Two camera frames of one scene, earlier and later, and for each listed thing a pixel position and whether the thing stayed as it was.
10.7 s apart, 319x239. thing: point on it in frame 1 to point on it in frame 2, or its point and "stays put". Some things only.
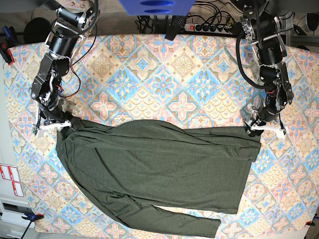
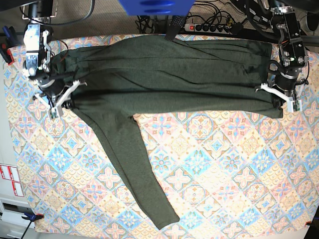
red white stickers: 10,173 stays put
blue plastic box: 156,7 stays put
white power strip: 208,28 stays put
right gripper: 55,111 to 53,86
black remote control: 177,24 stays put
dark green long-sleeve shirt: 164,177 to 119,79
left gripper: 266,115 to 286,83
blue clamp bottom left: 31,217 stays put
